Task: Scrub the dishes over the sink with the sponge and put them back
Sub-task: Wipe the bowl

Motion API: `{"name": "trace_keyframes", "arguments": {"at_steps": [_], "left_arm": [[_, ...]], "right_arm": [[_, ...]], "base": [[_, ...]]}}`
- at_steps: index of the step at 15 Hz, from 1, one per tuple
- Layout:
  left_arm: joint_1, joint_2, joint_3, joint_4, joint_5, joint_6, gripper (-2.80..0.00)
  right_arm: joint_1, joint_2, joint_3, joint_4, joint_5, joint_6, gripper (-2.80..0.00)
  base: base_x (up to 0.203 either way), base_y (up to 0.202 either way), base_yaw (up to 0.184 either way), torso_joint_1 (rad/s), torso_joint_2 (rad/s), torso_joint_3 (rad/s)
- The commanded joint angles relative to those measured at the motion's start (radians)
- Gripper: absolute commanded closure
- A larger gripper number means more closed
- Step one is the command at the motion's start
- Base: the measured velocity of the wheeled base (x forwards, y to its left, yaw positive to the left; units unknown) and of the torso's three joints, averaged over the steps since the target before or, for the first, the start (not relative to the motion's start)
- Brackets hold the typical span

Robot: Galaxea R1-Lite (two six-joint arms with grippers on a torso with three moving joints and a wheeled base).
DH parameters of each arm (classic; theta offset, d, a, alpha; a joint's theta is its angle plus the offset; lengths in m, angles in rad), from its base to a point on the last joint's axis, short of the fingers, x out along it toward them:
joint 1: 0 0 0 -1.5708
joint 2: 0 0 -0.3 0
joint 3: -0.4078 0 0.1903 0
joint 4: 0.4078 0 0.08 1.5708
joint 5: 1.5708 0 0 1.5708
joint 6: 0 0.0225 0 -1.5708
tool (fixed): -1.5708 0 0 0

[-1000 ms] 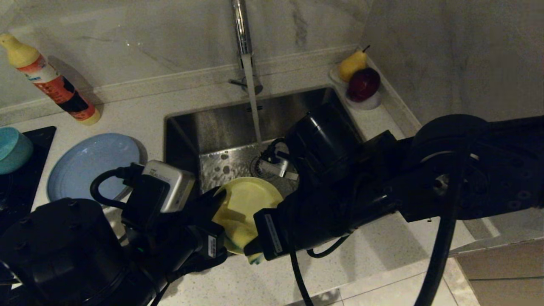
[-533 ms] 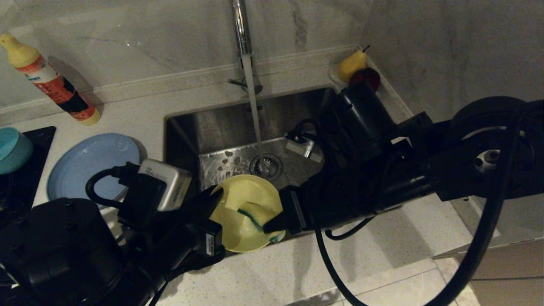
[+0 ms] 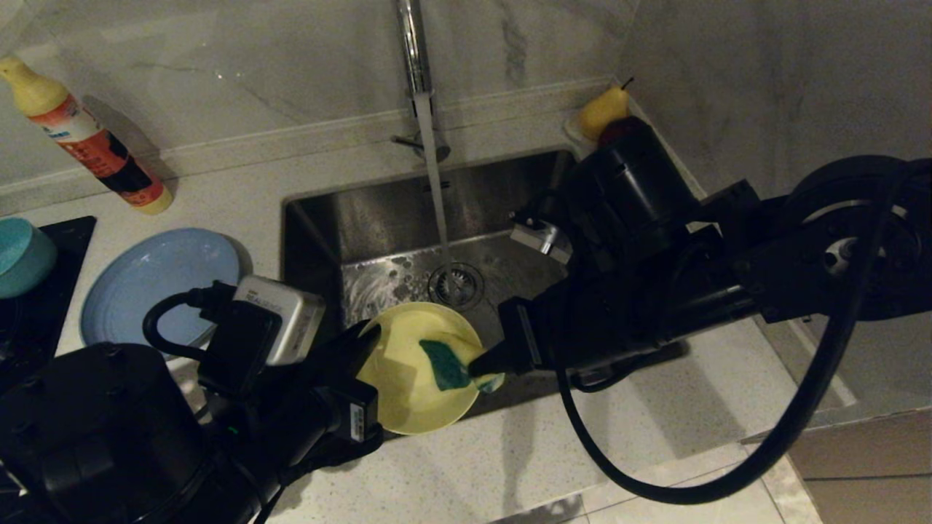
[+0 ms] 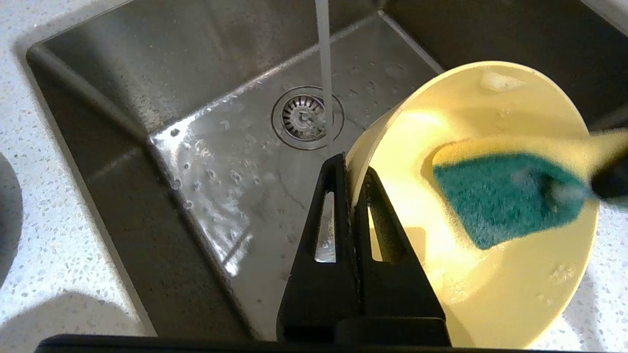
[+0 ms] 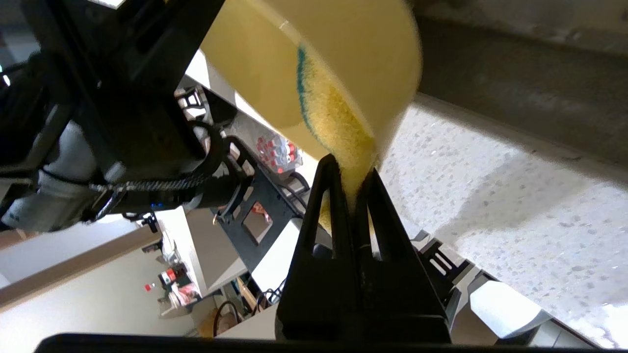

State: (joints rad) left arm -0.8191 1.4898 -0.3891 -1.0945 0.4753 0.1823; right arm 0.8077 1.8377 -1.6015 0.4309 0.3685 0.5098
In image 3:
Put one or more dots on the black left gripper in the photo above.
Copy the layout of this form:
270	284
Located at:
313	422

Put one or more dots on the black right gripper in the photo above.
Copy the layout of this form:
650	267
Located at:
626	306

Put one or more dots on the yellow sponge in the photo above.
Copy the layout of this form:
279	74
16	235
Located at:
445	364

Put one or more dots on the yellow plastic bowl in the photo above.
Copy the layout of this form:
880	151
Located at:
408	393

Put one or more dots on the chrome faucet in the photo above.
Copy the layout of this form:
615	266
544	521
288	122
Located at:
413	51

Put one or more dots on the orange-label dish soap bottle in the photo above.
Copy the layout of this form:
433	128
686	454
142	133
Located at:
102	156

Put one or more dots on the teal plastic bowl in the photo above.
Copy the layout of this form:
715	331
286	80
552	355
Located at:
22	262

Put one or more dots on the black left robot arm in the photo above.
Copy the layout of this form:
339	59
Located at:
95	437

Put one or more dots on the metal sink drain strainer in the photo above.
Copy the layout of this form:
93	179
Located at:
459	285

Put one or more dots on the stainless steel sink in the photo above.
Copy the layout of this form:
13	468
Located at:
378	218

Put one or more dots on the light blue plate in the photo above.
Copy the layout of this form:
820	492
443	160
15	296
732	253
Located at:
160	269

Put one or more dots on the white fruit dish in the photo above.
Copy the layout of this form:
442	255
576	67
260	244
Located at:
575	131

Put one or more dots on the yellow pear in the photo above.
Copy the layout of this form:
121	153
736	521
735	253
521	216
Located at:
602	113

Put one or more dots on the black induction cooktop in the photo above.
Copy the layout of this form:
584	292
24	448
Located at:
36	306

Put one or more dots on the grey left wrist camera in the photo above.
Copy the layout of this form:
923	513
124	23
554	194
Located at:
291	320

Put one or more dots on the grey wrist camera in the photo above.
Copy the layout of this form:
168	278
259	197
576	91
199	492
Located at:
291	320
542	240

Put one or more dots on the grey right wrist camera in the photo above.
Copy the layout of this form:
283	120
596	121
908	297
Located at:
542	240

